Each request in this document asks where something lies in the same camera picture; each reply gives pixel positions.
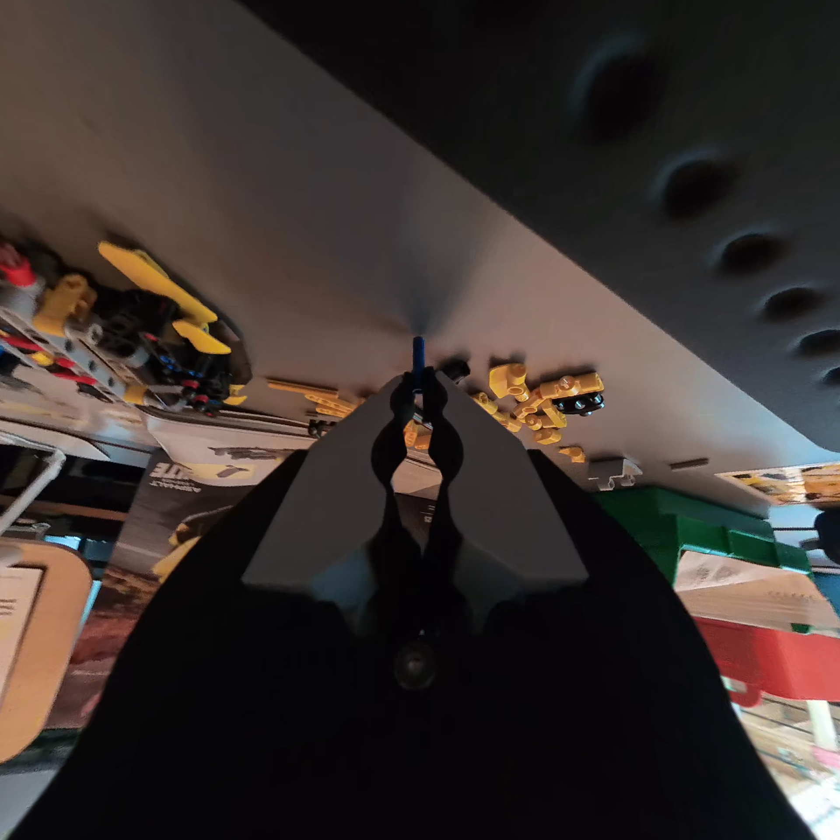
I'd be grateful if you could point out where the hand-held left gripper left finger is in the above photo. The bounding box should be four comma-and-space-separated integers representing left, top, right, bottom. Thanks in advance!
241, 371, 418, 636

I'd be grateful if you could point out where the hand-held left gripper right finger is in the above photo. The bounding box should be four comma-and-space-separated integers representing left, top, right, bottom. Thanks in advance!
423, 369, 589, 632

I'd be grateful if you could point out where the lego instruction booklet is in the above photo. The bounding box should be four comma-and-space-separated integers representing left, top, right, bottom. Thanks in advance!
0, 373, 448, 491

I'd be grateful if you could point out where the lego car chassis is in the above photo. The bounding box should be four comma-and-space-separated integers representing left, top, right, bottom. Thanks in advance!
0, 238, 255, 416

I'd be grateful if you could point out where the pile of yellow lego pieces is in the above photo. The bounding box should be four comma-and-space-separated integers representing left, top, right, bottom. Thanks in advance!
264, 356, 609, 465

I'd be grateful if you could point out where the lego set box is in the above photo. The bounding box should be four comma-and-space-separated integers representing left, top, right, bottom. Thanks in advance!
45, 445, 448, 732

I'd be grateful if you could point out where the yellow printed paper sheet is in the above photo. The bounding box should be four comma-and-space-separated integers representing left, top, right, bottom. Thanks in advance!
717, 461, 840, 508

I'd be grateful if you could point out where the wooden document board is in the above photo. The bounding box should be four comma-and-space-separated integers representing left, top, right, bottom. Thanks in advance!
0, 540, 94, 763

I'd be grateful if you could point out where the light grey lego bracket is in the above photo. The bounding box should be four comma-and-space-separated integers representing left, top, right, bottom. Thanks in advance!
584, 456, 644, 493

